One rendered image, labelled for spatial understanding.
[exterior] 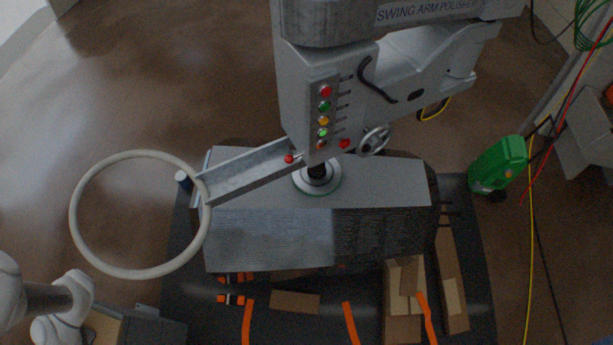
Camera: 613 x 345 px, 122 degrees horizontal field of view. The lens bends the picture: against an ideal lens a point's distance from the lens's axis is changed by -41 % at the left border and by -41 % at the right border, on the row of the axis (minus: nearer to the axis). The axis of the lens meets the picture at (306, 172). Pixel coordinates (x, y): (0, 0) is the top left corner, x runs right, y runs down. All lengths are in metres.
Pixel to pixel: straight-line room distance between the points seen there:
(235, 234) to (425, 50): 1.04
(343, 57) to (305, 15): 0.14
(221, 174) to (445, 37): 0.89
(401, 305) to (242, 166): 1.26
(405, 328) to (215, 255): 1.23
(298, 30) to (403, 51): 0.47
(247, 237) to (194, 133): 1.59
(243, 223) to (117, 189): 1.70
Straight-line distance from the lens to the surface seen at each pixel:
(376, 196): 1.27
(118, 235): 2.53
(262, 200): 1.24
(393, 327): 1.91
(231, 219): 1.27
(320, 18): 0.59
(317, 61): 0.64
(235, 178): 1.01
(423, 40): 1.00
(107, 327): 1.39
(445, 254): 2.13
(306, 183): 1.20
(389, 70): 0.91
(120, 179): 2.79
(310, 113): 0.70
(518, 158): 2.27
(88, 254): 0.91
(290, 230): 1.25
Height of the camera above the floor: 1.93
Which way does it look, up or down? 59 degrees down
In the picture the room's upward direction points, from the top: straight up
